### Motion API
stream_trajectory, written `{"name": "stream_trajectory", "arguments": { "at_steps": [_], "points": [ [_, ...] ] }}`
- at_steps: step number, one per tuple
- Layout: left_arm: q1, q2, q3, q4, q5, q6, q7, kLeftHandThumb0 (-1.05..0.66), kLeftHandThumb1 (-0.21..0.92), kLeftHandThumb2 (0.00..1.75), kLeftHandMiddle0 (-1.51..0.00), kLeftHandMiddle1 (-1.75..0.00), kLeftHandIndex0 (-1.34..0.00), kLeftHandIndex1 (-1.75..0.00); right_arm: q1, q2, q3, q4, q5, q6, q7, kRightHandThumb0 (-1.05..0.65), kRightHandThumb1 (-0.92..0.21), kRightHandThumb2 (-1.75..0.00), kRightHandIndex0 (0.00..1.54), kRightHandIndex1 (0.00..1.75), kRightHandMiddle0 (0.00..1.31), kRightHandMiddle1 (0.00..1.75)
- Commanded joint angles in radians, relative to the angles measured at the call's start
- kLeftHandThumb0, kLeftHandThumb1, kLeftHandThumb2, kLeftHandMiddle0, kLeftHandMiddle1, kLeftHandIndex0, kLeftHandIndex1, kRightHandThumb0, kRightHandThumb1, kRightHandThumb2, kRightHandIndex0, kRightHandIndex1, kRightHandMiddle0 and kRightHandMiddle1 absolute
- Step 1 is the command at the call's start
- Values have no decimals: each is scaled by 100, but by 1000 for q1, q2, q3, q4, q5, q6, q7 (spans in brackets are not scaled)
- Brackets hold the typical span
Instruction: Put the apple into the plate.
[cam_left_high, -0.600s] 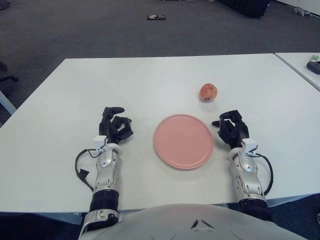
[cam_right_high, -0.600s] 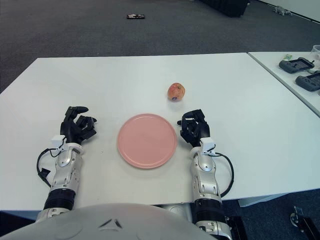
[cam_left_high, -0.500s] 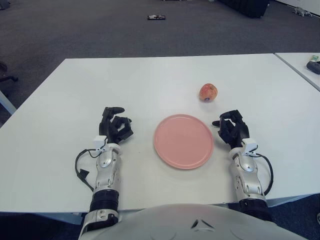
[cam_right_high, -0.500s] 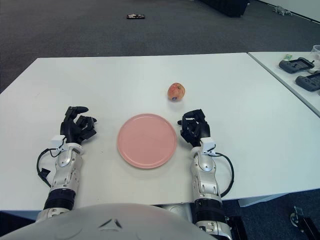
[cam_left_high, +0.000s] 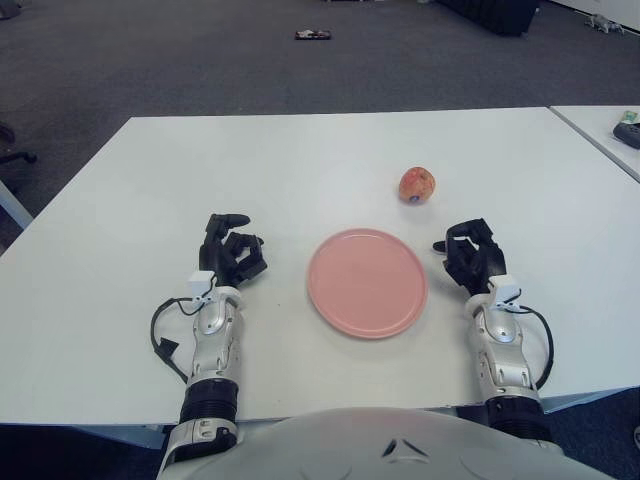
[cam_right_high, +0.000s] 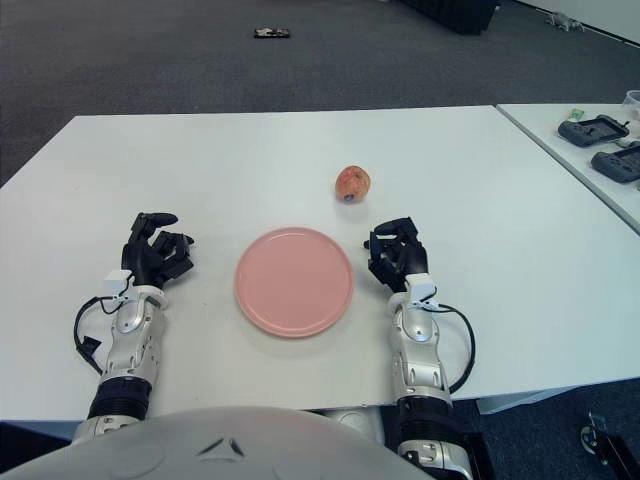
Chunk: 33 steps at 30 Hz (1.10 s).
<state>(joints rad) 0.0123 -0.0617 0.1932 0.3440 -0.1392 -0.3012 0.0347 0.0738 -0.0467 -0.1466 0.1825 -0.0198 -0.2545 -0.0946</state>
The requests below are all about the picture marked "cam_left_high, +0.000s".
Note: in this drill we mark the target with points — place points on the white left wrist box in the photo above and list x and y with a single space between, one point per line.
201 282

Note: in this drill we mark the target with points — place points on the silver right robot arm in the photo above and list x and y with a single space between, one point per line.
500 335

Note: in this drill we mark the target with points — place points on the white side table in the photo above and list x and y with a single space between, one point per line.
590 120

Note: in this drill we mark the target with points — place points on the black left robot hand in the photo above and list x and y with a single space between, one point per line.
215 255

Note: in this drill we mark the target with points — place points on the white table leg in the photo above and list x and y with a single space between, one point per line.
12 202

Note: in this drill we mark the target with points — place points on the red yellow apple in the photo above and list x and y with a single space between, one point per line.
416 185

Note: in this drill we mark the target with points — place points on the grey caster wheel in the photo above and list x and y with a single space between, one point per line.
637 437

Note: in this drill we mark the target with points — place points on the green packet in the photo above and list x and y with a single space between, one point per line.
631 116

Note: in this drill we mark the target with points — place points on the grey white robot torso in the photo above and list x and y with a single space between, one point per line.
350 445

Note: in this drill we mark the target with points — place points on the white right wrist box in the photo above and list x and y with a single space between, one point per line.
504 289

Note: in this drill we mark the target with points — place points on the dark grey handheld controller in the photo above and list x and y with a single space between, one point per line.
627 134

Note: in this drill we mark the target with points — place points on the pink round plate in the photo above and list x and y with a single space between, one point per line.
367 282

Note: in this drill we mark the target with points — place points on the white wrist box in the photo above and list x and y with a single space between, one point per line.
504 289
201 282

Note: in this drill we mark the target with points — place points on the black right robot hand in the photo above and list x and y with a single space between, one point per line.
480 260

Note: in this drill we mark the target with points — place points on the small dark floor packet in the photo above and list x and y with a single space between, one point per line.
313 35

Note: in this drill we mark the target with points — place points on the grey floor gadget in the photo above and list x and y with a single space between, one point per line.
602 22

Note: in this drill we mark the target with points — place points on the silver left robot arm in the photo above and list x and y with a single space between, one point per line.
215 325

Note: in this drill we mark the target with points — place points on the black office chair base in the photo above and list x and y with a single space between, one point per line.
7 132

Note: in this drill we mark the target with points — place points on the black cabinet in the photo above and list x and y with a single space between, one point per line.
495 15

